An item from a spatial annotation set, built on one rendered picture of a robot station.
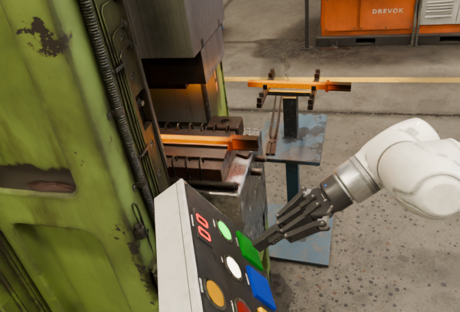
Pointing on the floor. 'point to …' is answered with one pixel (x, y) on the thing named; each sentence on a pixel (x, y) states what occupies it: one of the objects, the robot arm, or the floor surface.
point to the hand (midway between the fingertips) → (267, 238)
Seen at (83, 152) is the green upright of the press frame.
